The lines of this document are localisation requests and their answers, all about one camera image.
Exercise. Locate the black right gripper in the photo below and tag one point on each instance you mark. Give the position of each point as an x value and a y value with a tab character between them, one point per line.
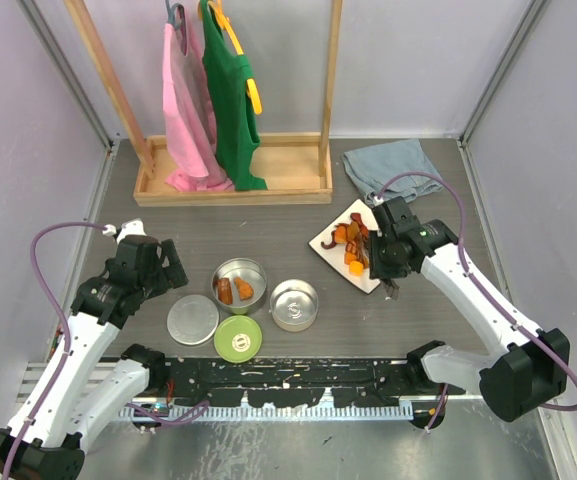
380	270

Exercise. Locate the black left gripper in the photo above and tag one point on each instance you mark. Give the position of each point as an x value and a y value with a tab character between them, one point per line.
171	275

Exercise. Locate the round steel lid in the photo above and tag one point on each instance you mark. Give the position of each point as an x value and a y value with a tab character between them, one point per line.
192	320

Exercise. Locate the brown sausage piece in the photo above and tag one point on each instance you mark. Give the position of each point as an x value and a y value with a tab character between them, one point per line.
224	291

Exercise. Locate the large round steel tin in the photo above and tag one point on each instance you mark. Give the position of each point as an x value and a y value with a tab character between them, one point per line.
249	270

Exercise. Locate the orange food piece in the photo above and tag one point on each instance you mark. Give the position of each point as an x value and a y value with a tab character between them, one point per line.
245	289

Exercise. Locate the green round lid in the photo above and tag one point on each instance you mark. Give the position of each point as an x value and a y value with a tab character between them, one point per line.
238	339

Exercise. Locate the small steel bowl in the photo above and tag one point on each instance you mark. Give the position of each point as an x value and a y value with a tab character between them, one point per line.
293	305

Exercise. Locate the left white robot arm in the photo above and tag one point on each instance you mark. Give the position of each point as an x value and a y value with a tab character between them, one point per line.
56	426

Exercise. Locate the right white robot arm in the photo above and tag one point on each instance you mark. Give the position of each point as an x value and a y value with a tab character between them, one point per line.
523	367

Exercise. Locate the food pile on plate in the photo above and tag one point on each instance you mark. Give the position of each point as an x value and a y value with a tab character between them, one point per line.
354	237

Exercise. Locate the white square plate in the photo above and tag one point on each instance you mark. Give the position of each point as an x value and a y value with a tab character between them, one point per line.
334	256

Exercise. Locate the folded blue towel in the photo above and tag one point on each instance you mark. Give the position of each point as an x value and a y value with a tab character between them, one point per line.
370	168

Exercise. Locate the wooden clothes rack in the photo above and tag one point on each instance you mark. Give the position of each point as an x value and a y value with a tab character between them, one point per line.
296	166

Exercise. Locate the pink shirt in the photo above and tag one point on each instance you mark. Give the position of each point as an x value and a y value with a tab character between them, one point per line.
190	122

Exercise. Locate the green shirt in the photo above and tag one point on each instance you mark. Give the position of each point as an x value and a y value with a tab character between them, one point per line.
237	136

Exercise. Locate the grey clothes hanger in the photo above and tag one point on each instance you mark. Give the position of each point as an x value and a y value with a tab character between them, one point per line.
176	17

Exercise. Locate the yellow clothes hanger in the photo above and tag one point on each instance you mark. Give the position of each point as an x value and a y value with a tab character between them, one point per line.
223	44

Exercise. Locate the white cable duct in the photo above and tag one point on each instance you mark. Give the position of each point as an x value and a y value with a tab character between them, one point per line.
324	411

